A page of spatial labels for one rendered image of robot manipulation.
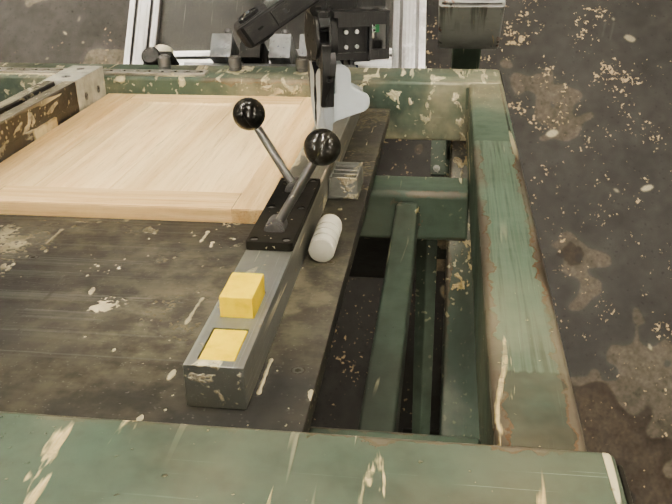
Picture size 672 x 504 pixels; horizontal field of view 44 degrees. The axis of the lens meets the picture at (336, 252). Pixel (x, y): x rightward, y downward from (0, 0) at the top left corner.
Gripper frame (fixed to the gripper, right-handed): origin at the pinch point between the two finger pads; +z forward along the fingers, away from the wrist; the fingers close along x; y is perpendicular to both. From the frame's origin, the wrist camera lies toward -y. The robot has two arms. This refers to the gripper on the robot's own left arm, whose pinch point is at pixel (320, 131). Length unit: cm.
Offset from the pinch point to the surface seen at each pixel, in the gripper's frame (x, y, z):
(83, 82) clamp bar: 61, -30, 6
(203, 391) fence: -34.5, -17.0, 10.5
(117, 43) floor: 182, -28, 21
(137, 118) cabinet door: 51, -22, 11
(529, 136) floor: 122, 86, 43
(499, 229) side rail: -16.9, 15.6, 7.1
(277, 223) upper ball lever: -11.6, -7.1, 6.2
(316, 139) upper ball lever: -13.4, -3.1, -3.2
